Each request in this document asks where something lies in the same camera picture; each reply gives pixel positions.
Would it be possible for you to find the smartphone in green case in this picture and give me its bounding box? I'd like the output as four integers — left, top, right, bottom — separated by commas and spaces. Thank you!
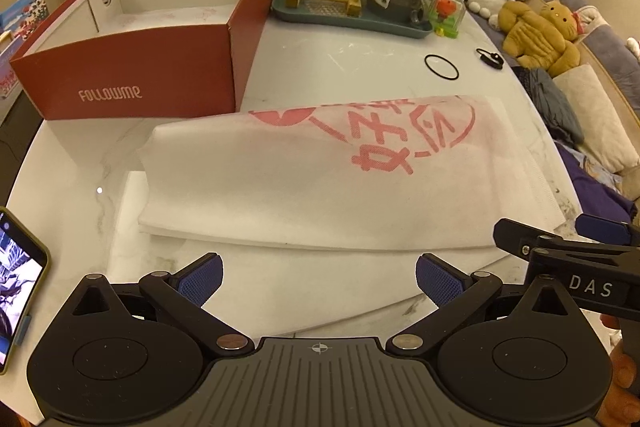
0, 207, 51, 375

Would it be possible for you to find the green toy with orange figure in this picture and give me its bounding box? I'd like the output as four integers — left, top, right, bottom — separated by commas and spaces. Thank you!
428, 0, 466, 39

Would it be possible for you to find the small black clip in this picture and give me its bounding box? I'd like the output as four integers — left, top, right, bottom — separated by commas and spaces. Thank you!
475, 48, 504, 70

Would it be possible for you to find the yellow muscular cat plush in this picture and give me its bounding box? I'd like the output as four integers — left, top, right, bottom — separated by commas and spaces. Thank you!
498, 0, 582, 78

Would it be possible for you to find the teal dish tray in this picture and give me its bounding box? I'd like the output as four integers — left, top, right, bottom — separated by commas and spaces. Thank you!
270, 0, 434, 40

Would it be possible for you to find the white printed shopping bag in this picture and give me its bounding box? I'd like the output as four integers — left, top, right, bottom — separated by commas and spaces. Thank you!
107, 95, 565, 337

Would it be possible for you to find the black rubber ring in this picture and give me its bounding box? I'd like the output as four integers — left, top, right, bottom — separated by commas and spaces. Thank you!
423, 53, 460, 82

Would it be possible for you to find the person right hand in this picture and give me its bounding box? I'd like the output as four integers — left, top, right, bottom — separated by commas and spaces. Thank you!
597, 338, 640, 427

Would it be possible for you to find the beige cushion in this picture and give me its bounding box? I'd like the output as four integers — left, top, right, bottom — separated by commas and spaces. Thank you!
553, 64, 639, 173

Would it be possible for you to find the red cardboard box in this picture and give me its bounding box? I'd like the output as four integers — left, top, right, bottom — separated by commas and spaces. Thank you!
11, 0, 271, 120

